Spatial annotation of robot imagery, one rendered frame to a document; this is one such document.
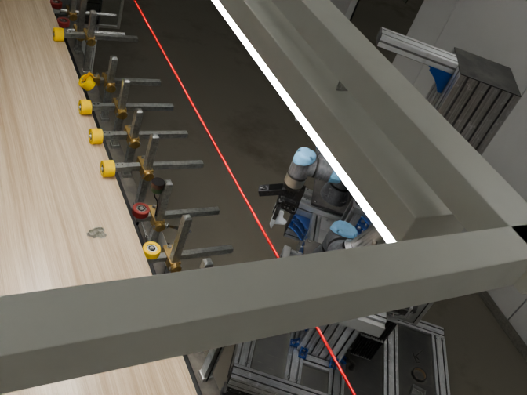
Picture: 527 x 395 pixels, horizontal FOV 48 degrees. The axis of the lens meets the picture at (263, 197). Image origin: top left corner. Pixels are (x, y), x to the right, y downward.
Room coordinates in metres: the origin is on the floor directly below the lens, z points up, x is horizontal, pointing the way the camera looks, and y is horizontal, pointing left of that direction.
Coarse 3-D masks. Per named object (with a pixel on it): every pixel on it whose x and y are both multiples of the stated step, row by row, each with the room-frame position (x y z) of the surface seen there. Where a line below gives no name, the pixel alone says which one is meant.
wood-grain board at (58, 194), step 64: (0, 0) 3.29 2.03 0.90; (0, 64) 2.64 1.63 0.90; (64, 64) 2.89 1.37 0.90; (0, 128) 2.16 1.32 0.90; (64, 128) 2.34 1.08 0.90; (0, 192) 1.77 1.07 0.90; (64, 192) 1.92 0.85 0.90; (0, 256) 1.45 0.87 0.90; (64, 256) 1.57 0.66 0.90; (128, 256) 1.71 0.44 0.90; (64, 384) 1.06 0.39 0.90; (128, 384) 1.15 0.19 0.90; (192, 384) 1.25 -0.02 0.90
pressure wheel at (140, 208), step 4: (136, 204) 2.02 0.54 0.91; (140, 204) 2.03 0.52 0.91; (144, 204) 2.04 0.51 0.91; (136, 208) 1.99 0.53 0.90; (140, 208) 2.00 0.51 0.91; (144, 208) 2.01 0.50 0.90; (148, 208) 2.02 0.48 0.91; (132, 212) 1.98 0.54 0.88; (136, 212) 1.97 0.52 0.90; (140, 212) 1.98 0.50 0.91; (144, 212) 1.99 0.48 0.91; (148, 212) 2.00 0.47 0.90; (136, 216) 1.97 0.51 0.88; (140, 216) 1.97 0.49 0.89; (144, 216) 1.98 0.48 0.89; (136, 224) 2.00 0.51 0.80
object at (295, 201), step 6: (288, 192) 1.79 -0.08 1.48; (294, 192) 1.78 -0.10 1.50; (300, 192) 1.79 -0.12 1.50; (282, 198) 1.78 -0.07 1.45; (288, 198) 1.79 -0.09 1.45; (294, 198) 1.79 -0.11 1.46; (300, 198) 1.79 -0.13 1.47; (276, 204) 1.78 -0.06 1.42; (282, 204) 1.77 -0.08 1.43; (288, 204) 1.77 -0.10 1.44; (294, 204) 1.78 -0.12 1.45; (288, 210) 1.79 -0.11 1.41; (294, 210) 1.79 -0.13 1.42
